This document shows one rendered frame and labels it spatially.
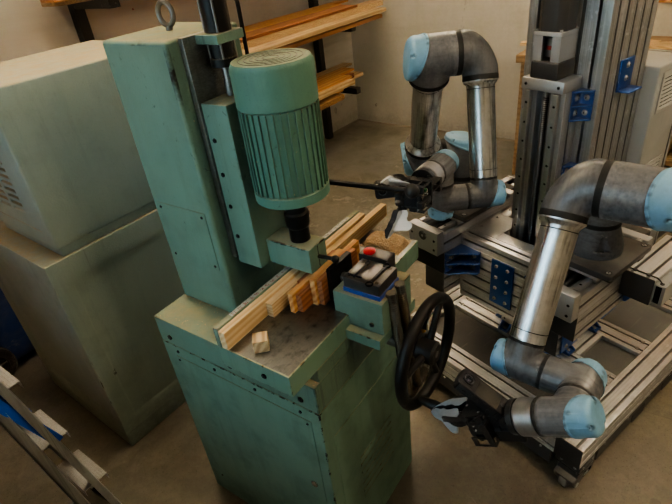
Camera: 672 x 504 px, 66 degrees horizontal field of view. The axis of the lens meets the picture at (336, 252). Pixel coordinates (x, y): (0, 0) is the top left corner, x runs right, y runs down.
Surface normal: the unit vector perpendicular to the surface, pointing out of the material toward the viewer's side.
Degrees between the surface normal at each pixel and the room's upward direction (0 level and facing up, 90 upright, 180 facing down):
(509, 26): 90
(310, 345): 0
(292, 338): 0
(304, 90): 90
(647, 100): 90
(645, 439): 0
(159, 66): 90
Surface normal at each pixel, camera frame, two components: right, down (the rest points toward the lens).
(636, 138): -0.79, 0.40
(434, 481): -0.11, -0.84
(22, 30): 0.79, 0.26
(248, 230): -0.55, 0.50
